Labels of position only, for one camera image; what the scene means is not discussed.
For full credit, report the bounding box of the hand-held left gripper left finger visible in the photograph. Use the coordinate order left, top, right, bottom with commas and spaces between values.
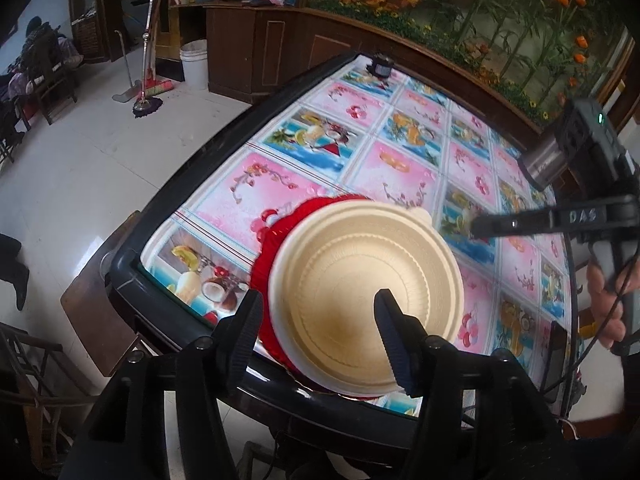
72, 289, 266, 480

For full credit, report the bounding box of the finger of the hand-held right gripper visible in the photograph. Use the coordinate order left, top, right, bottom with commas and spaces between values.
470, 209, 553, 241

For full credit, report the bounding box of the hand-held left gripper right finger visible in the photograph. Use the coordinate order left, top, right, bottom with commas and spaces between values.
374, 288, 578, 480

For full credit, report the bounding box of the red plastic tray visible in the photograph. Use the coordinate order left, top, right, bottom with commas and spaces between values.
248, 196, 401, 401

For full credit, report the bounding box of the beige round lid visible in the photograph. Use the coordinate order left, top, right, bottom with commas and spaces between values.
267, 201, 466, 401

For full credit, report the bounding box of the person's right hand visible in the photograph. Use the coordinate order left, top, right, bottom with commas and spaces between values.
586, 260, 628, 351

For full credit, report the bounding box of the black framed table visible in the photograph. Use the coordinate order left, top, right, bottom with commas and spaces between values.
102, 50, 591, 466

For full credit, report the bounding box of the wooden stool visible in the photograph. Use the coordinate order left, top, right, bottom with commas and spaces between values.
60, 210, 146, 378

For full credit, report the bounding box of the artificial flower display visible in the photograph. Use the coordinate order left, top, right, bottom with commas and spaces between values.
300, 0, 631, 126

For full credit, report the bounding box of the small black device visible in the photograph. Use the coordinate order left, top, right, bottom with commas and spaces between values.
369, 55, 396, 78

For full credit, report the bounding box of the wooden chair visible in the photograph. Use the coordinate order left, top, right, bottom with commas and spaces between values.
0, 320, 101, 480

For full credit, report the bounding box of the silver pole mop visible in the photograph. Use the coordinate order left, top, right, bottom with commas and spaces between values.
131, 0, 165, 120

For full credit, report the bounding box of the colourful broom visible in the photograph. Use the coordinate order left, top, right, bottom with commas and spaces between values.
141, 0, 177, 98

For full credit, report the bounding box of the flat mop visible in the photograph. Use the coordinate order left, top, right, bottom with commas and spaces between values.
111, 30, 143, 103

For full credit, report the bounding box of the white bucket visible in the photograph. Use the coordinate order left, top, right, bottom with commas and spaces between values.
179, 39, 209, 91

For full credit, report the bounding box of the wooden cabinet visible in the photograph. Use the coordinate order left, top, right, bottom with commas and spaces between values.
170, 0, 361, 106

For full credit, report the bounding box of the wicker basket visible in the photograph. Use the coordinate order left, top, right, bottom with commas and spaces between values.
72, 7, 101, 61

